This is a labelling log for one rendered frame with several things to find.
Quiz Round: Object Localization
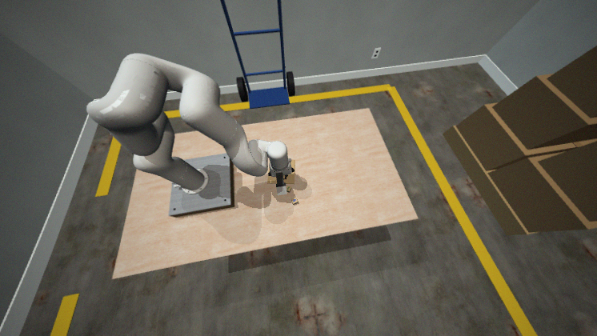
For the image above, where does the tan flat mat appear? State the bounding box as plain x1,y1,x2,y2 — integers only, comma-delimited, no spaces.
267,160,295,184

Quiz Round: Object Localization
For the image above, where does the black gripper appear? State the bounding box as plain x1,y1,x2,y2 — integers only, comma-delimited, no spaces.
268,162,294,179

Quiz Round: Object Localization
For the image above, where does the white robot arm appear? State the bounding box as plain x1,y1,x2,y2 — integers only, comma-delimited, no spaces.
86,54,291,194

